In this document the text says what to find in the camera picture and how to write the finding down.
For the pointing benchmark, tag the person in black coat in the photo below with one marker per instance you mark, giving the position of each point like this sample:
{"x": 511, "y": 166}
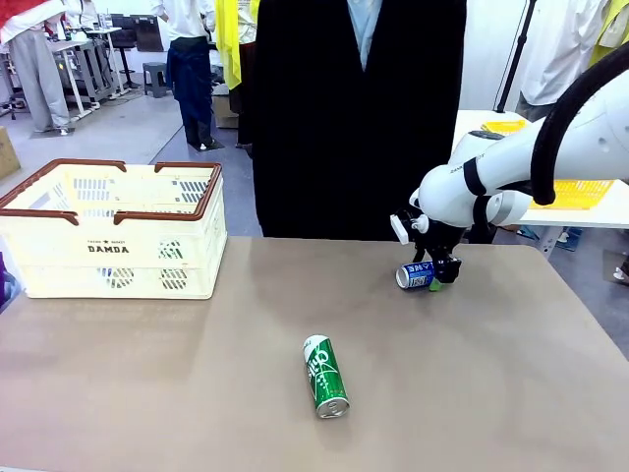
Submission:
{"x": 344, "y": 147}

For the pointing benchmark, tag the grey plastic stool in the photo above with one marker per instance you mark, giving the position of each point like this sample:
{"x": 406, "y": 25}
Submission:
{"x": 157, "y": 78}

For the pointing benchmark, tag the person in grey trousers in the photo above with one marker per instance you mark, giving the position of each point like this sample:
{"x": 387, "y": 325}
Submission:
{"x": 34, "y": 74}

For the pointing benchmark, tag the black stand pole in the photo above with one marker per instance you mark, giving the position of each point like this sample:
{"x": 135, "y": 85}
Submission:
{"x": 516, "y": 56}

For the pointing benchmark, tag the cardboard box beside yellow jacket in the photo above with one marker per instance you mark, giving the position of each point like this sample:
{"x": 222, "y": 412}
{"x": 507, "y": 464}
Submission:
{"x": 225, "y": 110}

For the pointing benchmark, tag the white side table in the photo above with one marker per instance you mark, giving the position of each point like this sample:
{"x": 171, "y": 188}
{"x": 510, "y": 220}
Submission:
{"x": 472, "y": 118}

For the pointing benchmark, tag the cream shopping basket brown rim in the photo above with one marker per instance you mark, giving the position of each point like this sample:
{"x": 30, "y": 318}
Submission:
{"x": 49, "y": 246}

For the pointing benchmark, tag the large brown cardboard box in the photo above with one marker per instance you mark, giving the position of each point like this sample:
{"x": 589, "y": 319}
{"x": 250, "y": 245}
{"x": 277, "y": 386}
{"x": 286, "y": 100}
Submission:
{"x": 7, "y": 152}

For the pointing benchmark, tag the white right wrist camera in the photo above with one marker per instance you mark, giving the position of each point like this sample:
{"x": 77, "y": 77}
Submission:
{"x": 400, "y": 228}

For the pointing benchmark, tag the yellow plastic basket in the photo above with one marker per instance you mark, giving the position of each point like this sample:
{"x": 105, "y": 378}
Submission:
{"x": 580, "y": 192}

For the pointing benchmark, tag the dark brown panel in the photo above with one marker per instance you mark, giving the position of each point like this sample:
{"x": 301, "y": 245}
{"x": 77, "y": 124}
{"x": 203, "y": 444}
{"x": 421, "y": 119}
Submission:
{"x": 148, "y": 33}

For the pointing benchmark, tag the person in yellow vest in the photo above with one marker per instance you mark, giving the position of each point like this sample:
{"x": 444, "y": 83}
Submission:
{"x": 614, "y": 29}

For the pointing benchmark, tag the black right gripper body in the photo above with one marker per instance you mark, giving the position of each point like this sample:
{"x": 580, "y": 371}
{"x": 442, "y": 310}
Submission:
{"x": 440, "y": 241}

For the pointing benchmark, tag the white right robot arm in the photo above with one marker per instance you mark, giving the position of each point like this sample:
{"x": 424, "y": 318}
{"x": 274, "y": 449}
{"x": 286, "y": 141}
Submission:
{"x": 580, "y": 147}

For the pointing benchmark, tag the person in white shirt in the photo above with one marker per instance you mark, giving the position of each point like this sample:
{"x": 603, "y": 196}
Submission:
{"x": 555, "y": 49}

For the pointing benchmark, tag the person in yellow jacket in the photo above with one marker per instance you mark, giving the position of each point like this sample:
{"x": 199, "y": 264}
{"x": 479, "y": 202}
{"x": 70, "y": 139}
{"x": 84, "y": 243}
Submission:
{"x": 228, "y": 39}

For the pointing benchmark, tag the purple bag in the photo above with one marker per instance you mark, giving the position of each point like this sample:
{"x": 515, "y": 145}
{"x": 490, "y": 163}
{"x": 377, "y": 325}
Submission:
{"x": 9, "y": 285}

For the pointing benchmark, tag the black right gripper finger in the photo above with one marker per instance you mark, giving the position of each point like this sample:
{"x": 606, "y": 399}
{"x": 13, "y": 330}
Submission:
{"x": 420, "y": 255}
{"x": 448, "y": 270}

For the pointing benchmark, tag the person in navy apron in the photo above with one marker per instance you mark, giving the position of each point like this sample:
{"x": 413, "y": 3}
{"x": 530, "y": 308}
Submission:
{"x": 189, "y": 74}

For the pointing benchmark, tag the white workshop desk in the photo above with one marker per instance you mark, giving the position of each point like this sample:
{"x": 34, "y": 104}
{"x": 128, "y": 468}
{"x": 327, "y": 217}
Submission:
{"x": 69, "y": 46}

